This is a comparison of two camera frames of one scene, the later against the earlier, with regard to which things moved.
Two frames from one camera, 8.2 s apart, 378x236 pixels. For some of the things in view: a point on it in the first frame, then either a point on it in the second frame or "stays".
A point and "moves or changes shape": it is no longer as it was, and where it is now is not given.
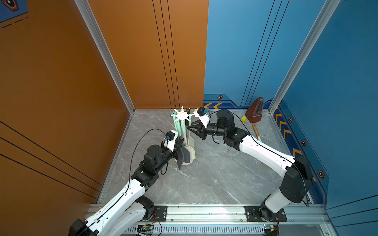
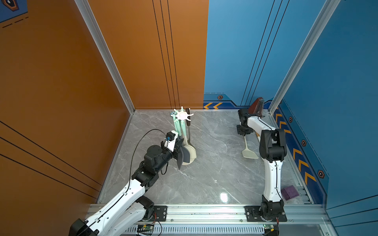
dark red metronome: [254, 113] stays
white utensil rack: [184, 115] stays
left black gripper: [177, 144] stays
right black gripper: [201, 132] → [240, 132]
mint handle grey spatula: [185, 152] stays
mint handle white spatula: [191, 150] moves or changes shape
